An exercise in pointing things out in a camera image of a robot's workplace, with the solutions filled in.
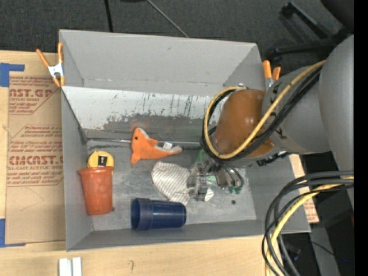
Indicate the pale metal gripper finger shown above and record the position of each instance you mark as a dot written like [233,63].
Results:
[201,193]
[194,181]

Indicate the white striped cloth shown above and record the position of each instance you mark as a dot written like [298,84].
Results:
[169,180]

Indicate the dark blue plastic cup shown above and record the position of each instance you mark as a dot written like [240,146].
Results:
[158,214]

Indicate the orange toy fish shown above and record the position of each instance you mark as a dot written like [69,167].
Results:
[143,149]

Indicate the orange plastic cup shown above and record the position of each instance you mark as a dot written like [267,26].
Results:
[97,190]

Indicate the yellow round tape measure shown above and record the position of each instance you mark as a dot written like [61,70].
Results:
[93,158]

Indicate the grey metal bin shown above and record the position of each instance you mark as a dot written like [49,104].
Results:
[161,68]

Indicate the brown cardboard board red print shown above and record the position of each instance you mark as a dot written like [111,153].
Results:
[34,200]

